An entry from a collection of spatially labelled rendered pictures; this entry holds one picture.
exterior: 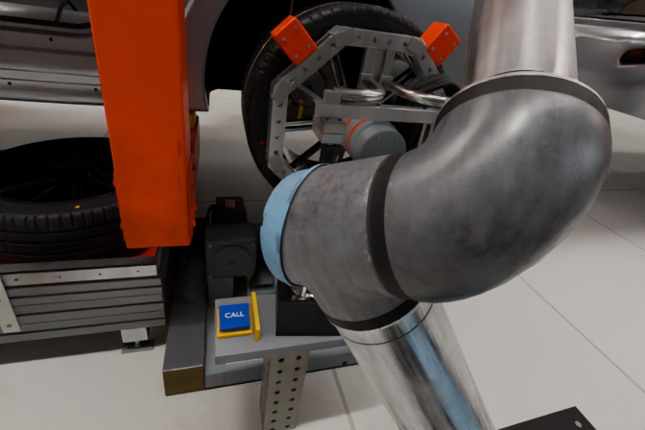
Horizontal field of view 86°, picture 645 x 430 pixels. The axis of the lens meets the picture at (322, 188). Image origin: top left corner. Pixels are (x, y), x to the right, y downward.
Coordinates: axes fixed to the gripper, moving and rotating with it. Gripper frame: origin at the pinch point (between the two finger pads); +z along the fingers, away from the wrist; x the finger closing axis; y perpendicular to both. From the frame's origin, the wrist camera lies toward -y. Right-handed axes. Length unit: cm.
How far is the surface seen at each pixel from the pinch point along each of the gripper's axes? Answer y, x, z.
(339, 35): -10.8, -15.3, -2.5
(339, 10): -6.8, -6.9, 2.7
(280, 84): -27.4, -22.2, 2.6
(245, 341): -54, -79, -1
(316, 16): -13.1, -7.0, 3.4
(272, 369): -50, -91, 6
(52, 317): -110, -65, 36
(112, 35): -59, -9, -10
